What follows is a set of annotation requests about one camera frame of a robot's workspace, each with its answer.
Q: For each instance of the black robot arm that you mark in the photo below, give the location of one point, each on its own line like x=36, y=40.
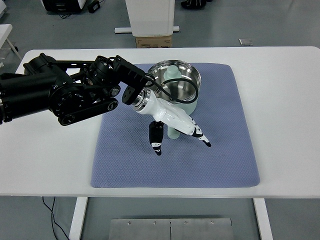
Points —
x=72, y=90

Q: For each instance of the blue quilted mat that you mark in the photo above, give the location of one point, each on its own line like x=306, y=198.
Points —
x=124, y=157

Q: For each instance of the white table frame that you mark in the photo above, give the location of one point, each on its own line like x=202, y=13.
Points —
x=260, y=207

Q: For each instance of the green pot with handle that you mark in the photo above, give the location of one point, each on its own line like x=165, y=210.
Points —
x=182, y=92

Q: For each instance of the white side table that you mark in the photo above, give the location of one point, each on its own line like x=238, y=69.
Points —
x=5, y=30

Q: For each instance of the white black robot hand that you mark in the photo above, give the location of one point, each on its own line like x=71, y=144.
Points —
x=165, y=113

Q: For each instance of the grey floor plate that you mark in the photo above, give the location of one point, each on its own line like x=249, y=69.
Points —
x=245, y=42

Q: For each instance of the person in black pants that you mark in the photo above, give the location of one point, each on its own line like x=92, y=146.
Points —
x=194, y=4

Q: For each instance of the white pedestal column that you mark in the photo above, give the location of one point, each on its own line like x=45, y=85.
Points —
x=150, y=18

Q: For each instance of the cardboard box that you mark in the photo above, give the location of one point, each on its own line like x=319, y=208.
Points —
x=153, y=42

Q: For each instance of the black equipment on floor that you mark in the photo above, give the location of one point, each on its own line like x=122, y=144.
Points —
x=64, y=6

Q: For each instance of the metal base plate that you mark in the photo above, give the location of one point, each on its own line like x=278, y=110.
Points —
x=171, y=229

